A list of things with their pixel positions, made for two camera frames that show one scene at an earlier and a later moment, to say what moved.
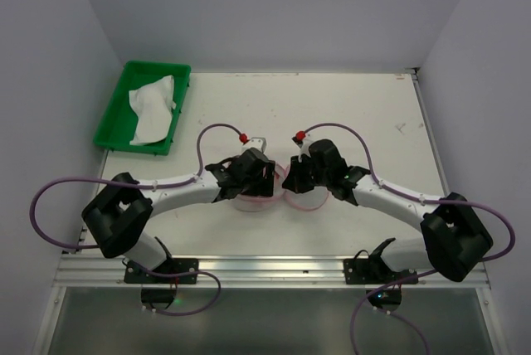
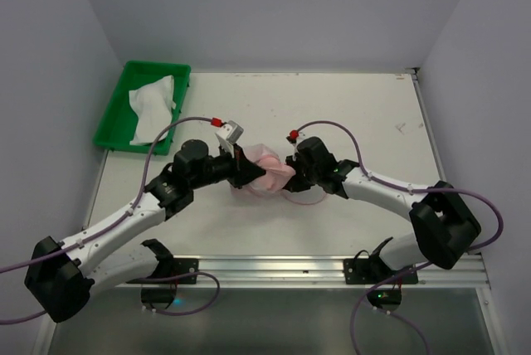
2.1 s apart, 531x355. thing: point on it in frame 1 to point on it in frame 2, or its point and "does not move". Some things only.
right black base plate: [360, 270] does not move
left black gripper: [263, 178] to [239, 165]
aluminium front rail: [237, 271] does not move
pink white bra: [153, 104] does not move
